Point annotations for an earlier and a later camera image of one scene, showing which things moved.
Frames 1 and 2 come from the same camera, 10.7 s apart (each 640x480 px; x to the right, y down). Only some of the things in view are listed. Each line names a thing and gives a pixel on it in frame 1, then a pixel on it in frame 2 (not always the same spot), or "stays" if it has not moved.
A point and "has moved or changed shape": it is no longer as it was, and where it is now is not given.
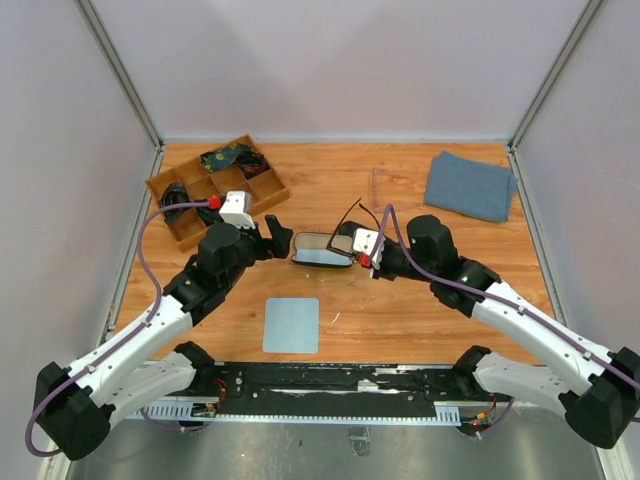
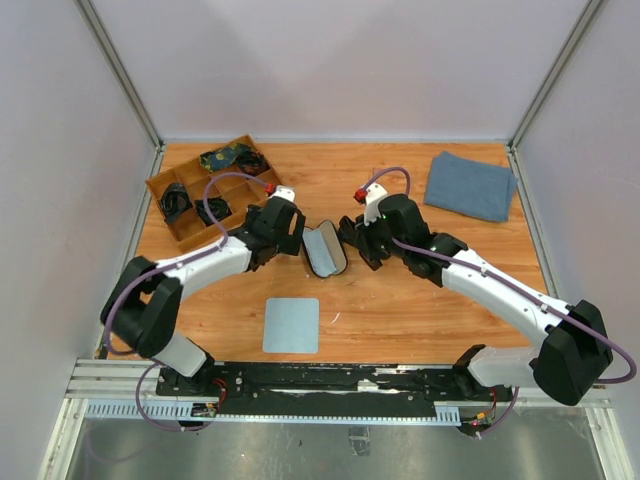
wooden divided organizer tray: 238,165 stays
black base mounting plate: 335,387 stays
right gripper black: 380,272 -> 370,252
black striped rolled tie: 174,194 stays
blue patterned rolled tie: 212,160 stays
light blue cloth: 321,255 has moved or changed shape
